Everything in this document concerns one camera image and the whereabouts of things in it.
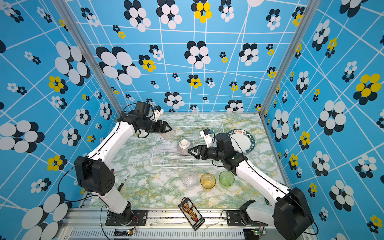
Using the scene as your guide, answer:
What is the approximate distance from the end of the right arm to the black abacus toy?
0.28 m

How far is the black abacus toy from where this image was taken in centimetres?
72

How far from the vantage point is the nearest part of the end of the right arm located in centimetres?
59
